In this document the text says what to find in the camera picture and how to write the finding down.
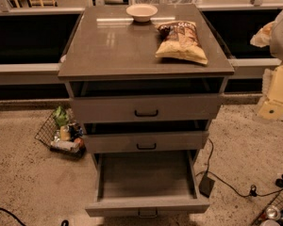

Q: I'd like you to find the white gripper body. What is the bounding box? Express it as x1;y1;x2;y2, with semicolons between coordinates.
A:
258;63;283;120

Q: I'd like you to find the brown chip bag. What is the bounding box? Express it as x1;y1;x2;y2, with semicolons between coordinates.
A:
156;21;208;66

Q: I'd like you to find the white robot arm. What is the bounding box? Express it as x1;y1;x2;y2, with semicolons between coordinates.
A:
250;9;283;120

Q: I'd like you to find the grey top drawer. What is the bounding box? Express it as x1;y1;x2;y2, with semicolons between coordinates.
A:
70;94;221;123

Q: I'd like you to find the grey middle drawer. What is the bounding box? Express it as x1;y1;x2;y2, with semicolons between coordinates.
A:
83;131;208;153

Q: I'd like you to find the grey drawer cabinet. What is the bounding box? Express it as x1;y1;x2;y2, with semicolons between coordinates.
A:
58;3;236;162

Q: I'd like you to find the grey open bottom drawer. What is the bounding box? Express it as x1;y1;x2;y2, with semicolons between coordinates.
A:
86;151;209;218

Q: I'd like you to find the black power adapter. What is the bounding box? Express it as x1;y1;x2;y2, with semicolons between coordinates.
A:
199;173;215;198

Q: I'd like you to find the silver can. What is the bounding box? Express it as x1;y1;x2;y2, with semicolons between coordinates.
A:
265;205;281;220

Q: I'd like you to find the beige ceramic bowl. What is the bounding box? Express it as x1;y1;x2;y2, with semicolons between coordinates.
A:
126;4;158;23

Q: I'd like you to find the white can in basket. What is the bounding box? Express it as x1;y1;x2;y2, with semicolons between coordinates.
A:
51;140;79;153

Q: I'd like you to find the yellow bottle in basket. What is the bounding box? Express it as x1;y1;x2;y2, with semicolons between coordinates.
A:
59;125;71;141

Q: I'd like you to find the green leafy vegetable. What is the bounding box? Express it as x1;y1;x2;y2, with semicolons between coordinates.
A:
53;106;69;128

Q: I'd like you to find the black power cable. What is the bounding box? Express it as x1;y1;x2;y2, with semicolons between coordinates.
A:
195;137;283;199

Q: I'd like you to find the black wire basket left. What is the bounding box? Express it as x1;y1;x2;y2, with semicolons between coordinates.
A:
35;113;86;158

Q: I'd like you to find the black cable left floor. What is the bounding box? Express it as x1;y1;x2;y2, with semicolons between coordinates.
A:
0;192;70;226

